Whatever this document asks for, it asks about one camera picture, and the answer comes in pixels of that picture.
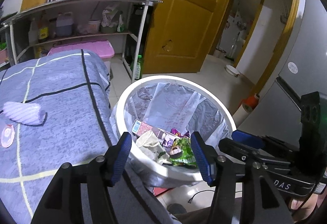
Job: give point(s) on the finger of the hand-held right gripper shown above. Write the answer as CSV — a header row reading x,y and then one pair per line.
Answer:
x,y
230,147
247,138

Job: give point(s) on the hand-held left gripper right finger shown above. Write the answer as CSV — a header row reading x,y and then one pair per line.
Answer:
x,y
200,155

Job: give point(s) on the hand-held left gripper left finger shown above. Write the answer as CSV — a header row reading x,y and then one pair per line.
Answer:
x,y
122,155

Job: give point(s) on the green snack packet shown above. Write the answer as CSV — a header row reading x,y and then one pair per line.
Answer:
x,y
182,156

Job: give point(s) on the maroon foil snack wrapper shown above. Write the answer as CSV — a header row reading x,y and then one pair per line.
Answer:
x,y
176,132

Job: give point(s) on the brown milk carton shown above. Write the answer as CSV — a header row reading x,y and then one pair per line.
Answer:
x,y
145,128

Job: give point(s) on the clear bin liner bag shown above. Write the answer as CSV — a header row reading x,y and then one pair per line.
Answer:
x,y
173,103

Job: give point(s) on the white trash bin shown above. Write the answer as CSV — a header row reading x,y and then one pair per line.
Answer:
x,y
178,80

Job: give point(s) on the person's right hand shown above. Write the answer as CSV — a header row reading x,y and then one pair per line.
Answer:
x,y
297,204

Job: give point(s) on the orange and white container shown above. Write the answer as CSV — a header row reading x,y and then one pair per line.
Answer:
x,y
250,102

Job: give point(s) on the red floor mat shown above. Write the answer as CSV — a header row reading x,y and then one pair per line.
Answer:
x,y
163,191

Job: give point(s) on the blue checked blanket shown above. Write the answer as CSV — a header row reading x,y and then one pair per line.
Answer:
x,y
63,124

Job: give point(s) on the white bowl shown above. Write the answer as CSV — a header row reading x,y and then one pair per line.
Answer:
x,y
232,70

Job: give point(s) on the green plastic bottle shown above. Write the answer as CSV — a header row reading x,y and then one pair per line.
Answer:
x,y
138,68

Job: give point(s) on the grey fridge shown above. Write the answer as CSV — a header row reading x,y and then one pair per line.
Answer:
x,y
293,42

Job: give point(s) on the ribbed white foam sleeve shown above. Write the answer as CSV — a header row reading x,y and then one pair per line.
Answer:
x,y
25,112

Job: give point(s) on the white appliance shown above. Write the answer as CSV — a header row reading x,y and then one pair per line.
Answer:
x,y
233,32

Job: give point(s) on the pink lidded storage box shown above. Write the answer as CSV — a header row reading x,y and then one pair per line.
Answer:
x,y
97,48

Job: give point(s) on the white round plastic lid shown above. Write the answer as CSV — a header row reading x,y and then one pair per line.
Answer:
x,y
7,135

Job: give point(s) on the tall black container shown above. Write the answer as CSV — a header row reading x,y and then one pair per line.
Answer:
x,y
139,24

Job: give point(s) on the pink plastic bucket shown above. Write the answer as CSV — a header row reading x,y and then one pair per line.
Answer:
x,y
93,26

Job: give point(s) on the yellow wooden door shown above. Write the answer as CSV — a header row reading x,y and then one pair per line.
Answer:
x,y
184,22

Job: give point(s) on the crumpled plastic bag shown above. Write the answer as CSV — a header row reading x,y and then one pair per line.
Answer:
x,y
111,18

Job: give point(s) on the purple plastic jug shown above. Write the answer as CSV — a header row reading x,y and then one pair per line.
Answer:
x,y
63,25

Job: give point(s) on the brown sauce bottle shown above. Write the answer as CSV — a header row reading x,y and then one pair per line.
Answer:
x,y
43,31

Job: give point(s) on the white plastic bottle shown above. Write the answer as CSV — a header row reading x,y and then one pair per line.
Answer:
x,y
33,32

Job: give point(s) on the white metal shelf rack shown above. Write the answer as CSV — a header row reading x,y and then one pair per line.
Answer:
x,y
76,0

